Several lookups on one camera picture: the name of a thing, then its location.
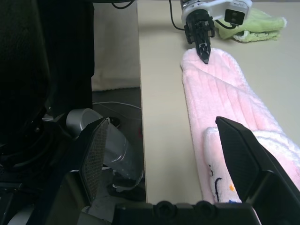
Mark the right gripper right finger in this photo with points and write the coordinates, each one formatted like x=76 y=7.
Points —
x=246 y=164

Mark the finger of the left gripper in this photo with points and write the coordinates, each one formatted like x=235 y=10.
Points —
x=203 y=51

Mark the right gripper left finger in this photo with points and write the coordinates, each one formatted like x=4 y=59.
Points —
x=93 y=159

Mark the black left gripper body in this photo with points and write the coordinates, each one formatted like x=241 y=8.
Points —
x=199 y=25

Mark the pink towel with embroidery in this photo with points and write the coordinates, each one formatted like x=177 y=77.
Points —
x=222 y=98

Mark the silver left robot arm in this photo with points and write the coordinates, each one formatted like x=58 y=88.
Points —
x=189 y=2

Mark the light green towel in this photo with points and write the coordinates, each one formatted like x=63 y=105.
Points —
x=257 y=25

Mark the dark robot torso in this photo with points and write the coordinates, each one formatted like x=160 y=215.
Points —
x=23 y=58

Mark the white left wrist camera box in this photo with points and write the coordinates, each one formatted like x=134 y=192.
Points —
x=234 y=14

